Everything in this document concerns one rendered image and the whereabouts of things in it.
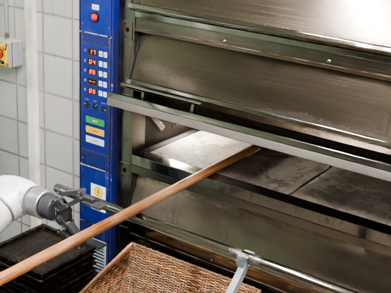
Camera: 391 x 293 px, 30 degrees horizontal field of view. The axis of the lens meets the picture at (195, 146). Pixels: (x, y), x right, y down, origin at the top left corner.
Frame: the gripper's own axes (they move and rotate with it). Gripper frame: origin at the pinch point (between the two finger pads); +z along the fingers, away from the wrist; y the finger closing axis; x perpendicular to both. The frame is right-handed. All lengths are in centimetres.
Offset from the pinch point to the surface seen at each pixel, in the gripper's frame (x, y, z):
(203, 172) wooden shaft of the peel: -51, -1, 1
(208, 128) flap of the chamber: -39.0, -21.5, 9.5
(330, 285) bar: -17, 3, 64
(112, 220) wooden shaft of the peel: -4.5, -0.4, 1.3
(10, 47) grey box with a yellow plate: -47, -29, -87
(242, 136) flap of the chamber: -39.1, -21.8, 21.7
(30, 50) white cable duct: -51, -28, -81
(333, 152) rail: -40, -24, 50
